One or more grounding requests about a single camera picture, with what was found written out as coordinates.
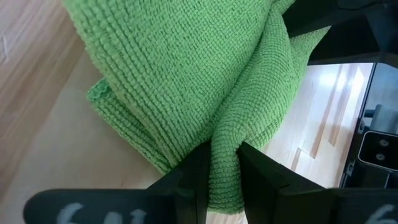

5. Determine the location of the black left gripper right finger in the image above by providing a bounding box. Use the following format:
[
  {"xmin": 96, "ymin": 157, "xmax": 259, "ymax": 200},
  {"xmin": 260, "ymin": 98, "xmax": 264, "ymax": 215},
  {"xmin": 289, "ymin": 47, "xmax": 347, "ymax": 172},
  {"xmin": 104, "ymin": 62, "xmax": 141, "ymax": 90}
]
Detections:
[{"xmin": 238, "ymin": 141, "xmax": 398, "ymax": 224}]

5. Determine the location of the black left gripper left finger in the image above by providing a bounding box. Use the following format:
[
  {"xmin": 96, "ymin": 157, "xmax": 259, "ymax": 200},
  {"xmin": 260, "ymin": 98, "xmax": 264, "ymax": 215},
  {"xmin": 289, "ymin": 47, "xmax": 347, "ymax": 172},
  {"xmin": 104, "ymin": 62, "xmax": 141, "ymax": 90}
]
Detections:
[{"xmin": 23, "ymin": 141, "xmax": 213, "ymax": 224}]

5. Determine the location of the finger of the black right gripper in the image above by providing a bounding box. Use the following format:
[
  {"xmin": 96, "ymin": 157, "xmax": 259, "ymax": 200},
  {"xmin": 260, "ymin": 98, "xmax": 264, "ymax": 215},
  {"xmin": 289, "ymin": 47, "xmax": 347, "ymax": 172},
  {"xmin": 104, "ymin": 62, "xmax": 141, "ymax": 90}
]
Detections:
[
  {"xmin": 307, "ymin": 18, "xmax": 382, "ymax": 66},
  {"xmin": 281, "ymin": 0, "xmax": 374, "ymax": 38}
]

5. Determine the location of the green microfiber towel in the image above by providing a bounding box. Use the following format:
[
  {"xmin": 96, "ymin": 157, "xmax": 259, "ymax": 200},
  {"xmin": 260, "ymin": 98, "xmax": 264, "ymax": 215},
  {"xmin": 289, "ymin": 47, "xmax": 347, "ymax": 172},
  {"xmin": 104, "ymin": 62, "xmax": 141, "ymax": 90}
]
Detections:
[{"xmin": 62, "ymin": 0, "xmax": 331, "ymax": 215}]

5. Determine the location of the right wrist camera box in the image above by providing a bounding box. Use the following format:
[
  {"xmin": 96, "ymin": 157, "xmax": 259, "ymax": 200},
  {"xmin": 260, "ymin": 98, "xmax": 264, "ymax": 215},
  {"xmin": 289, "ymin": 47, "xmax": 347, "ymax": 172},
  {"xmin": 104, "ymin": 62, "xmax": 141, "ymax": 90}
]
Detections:
[{"xmin": 357, "ymin": 130, "xmax": 398, "ymax": 172}]

